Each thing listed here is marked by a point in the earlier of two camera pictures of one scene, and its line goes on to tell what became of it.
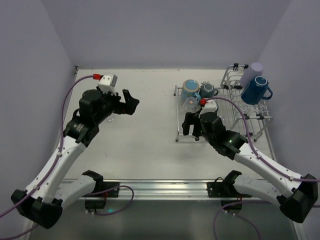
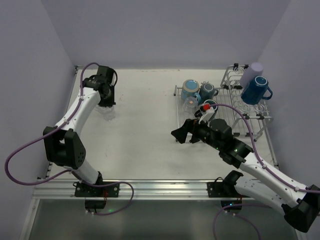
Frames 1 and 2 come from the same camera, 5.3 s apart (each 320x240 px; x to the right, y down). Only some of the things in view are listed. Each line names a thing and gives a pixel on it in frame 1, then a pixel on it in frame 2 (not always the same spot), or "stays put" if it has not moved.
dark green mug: (207, 91) stays put
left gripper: (122, 104) → (108, 99)
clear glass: (191, 105) stays put
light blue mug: (190, 88) stays put
